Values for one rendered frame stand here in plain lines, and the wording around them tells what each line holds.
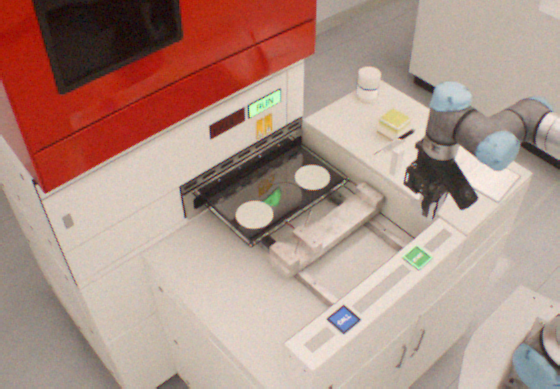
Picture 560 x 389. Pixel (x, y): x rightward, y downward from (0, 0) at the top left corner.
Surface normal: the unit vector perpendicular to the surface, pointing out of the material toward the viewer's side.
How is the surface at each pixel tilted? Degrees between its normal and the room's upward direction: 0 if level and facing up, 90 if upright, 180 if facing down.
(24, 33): 90
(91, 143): 90
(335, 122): 0
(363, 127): 0
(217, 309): 0
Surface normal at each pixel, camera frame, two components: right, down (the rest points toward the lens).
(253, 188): 0.00, -0.72
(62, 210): 0.66, 0.52
